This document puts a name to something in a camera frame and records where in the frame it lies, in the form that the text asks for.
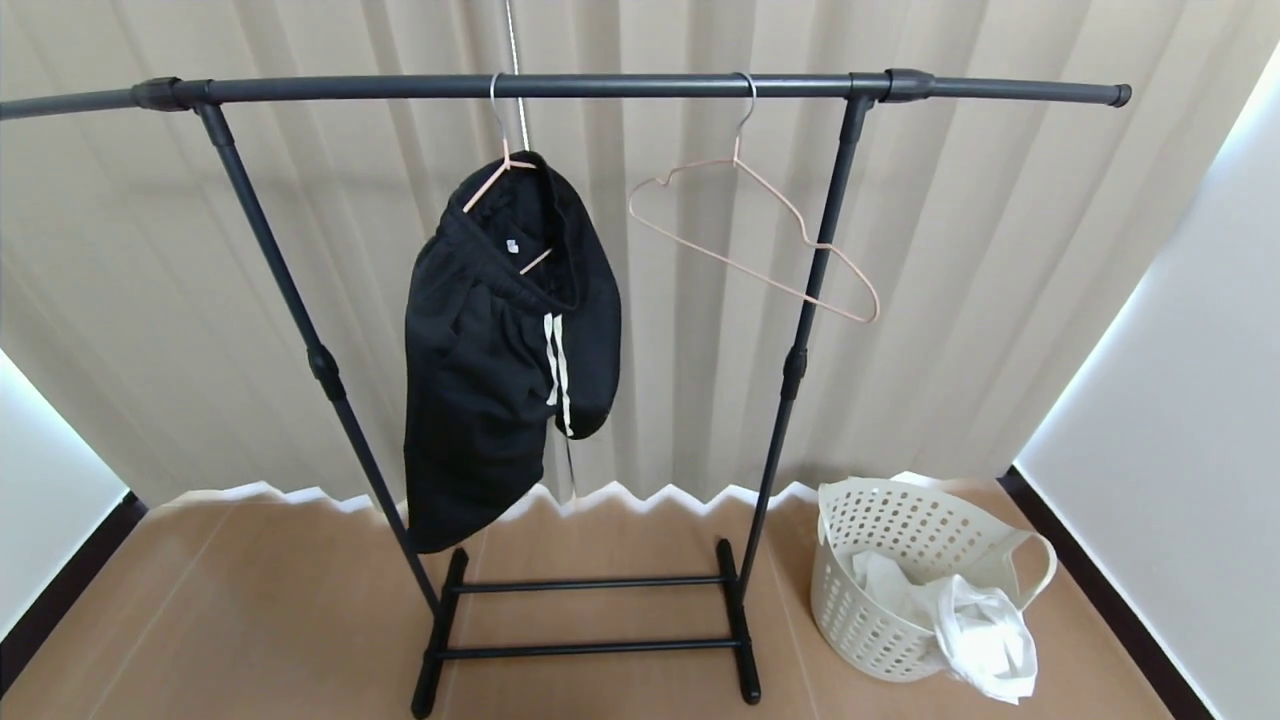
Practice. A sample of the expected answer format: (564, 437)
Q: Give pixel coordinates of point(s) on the white laundry basket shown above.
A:
(880, 520)

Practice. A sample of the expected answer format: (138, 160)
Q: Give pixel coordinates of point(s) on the black clothes rack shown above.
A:
(600, 86)

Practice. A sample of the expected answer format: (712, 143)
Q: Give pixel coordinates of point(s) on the black shorts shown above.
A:
(480, 400)

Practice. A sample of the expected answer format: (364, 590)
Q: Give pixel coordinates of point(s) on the pink clothes hanger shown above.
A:
(737, 160)
(505, 163)

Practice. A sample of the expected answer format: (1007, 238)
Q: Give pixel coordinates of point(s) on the white printed T-shirt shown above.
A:
(985, 640)

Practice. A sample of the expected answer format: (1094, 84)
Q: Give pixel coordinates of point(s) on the beige curtain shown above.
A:
(950, 250)

